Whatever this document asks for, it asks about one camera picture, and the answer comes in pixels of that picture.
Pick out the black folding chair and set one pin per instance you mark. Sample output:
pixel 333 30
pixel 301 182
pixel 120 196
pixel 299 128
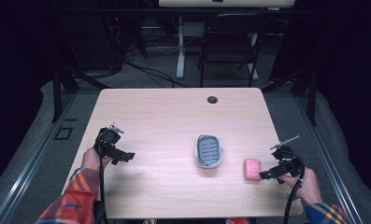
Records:
pixel 230 46

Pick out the grey soap dish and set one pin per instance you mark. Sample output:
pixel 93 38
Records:
pixel 208 151

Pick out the person's left hand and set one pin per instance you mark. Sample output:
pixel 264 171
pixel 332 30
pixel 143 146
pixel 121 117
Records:
pixel 91 159

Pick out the black floor socket frame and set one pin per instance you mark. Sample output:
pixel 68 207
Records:
pixel 63 133

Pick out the pink soap bar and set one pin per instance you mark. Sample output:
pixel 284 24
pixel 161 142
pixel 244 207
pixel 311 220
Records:
pixel 252 169

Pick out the black metal stand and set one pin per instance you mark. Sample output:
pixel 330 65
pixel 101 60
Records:
pixel 58 93
pixel 311 93

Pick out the light wooden desk top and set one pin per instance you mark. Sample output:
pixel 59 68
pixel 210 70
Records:
pixel 226 2

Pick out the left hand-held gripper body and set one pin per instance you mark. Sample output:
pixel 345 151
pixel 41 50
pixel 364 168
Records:
pixel 110 137

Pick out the red object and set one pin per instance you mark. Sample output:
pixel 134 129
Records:
pixel 238 221

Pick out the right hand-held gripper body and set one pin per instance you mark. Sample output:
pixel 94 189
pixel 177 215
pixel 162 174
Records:
pixel 288 158

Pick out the person's right hand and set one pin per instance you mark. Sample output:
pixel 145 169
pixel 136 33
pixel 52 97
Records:
pixel 307 186

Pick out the white desk leg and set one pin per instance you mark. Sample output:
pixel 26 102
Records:
pixel 181 49

